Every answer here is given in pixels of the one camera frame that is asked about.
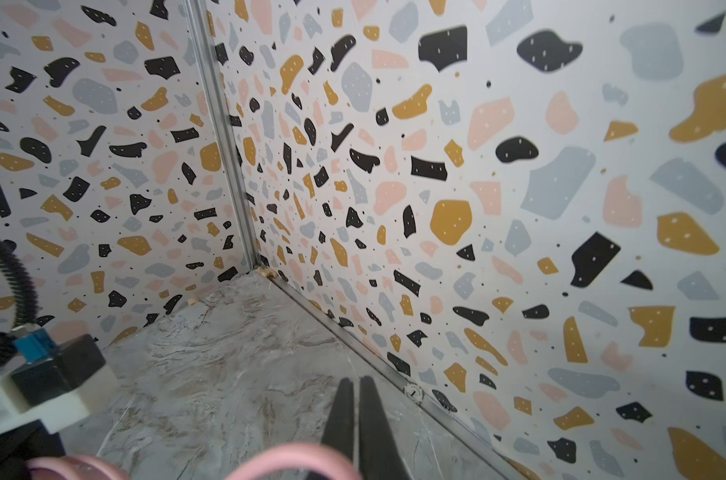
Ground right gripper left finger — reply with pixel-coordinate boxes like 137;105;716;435
321;378;355;461

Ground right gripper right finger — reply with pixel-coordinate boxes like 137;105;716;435
359;376;410;480

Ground pink headphones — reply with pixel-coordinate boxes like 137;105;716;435
25;443;363;480

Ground left corner aluminium post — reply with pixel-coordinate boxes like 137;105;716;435
184;0;260;271

